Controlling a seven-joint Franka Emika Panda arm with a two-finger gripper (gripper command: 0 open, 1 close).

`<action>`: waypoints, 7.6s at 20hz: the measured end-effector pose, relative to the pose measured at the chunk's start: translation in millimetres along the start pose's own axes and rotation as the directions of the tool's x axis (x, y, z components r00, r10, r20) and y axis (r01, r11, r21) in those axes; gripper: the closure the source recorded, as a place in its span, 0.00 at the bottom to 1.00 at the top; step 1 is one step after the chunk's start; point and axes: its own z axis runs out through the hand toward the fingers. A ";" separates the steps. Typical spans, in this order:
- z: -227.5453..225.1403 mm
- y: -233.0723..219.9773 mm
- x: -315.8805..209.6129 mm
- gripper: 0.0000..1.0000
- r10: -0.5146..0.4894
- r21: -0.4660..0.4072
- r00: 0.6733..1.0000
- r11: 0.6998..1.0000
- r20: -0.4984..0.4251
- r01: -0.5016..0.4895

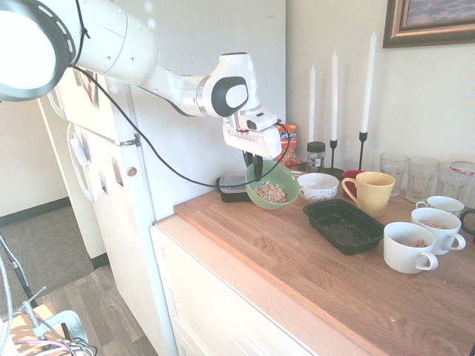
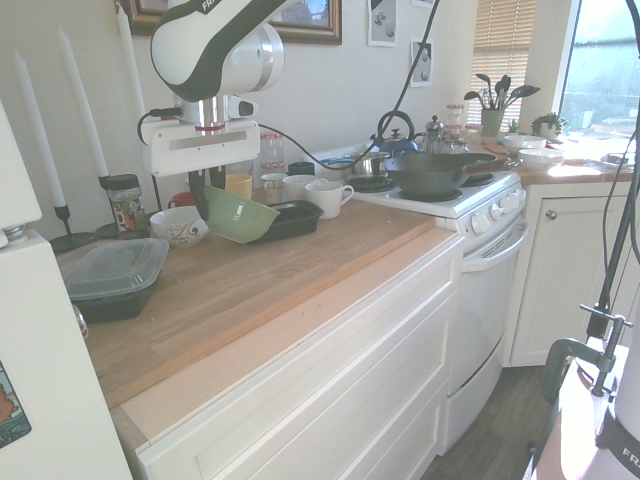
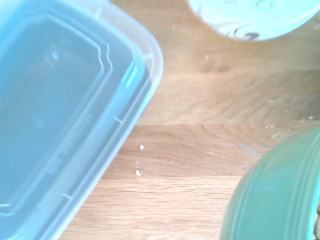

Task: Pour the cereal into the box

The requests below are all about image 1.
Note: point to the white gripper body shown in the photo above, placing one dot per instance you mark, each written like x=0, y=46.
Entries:
x=256, y=142

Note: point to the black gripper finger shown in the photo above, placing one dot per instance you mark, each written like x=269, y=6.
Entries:
x=258, y=168
x=247, y=159

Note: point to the green ceramic bowl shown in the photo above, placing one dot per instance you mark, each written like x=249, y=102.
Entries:
x=285, y=178

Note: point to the cereal rings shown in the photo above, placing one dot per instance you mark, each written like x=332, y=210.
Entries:
x=271, y=193

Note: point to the white mug with cereal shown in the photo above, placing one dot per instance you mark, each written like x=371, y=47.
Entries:
x=445, y=237

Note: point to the black container with clear lid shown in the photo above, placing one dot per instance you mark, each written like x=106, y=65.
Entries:
x=232, y=185

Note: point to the orange snack bag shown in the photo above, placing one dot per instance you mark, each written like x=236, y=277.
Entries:
x=293, y=148

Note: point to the spice jar with dark lid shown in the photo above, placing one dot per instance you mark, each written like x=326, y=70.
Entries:
x=316, y=157

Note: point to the white bowl with swirl print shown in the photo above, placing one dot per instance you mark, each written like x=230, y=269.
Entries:
x=317, y=187

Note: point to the white refrigerator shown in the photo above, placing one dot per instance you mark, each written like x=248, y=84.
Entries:
x=185, y=155

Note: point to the short white taper candle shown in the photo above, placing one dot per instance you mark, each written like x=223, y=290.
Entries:
x=312, y=104

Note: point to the medium white taper candle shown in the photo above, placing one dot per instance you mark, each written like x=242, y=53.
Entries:
x=334, y=96

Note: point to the red ceramic mug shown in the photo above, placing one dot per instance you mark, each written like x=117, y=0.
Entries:
x=350, y=174

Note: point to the black open plastic tray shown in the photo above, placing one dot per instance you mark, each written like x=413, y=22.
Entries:
x=343, y=226

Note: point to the yellow ceramic mug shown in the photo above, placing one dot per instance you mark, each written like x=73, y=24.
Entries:
x=373, y=196

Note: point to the tall white taper candle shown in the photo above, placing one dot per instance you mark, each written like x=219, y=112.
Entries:
x=368, y=81

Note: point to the small arched fridge magnet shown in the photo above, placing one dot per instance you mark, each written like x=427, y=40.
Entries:
x=117, y=171

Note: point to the clear glass tumbler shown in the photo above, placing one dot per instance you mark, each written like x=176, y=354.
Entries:
x=394, y=170
x=447, y=185
x=422, y=181

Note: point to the white drawer cabinet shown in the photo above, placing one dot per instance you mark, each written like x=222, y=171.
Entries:
x=208, y=296

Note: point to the small rectangular fridge magnet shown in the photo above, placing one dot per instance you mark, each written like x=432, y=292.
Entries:
x=102, y=182

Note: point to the large white mug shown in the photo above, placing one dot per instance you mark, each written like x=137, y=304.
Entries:
x=402, y=257

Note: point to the photo fridge magnet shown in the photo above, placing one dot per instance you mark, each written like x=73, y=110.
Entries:
x=91, y=91

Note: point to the small white mug dark rim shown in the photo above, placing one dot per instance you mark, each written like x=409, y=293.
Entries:
x=445, y=203

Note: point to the jar with red checkered lid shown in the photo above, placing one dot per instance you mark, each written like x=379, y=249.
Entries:
x=468, y=178

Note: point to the black tripod pole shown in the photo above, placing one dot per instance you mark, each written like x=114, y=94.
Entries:
x=16, y=267

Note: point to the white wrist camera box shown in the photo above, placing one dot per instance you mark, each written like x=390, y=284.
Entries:
x=259, y=120

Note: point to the framed painting brown frame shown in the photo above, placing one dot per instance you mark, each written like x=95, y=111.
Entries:
x=393, y=22

